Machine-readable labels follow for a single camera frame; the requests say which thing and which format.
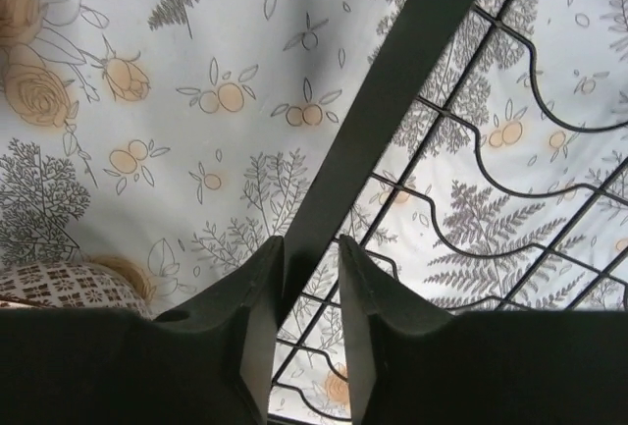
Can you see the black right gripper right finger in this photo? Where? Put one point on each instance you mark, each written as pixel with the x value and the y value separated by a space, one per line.
pixel 411 362

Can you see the brown diamond patterned bowl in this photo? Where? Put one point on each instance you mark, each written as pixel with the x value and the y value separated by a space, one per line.
pixel 100 283

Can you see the floral patterned table mat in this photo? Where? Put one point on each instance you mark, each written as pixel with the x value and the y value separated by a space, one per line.
pixel 176 136

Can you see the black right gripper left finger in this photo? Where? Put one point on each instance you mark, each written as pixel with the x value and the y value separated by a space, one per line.
pixel 207 361

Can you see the black wire dish rack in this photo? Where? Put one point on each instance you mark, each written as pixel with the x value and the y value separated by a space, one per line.
pixel 482 166

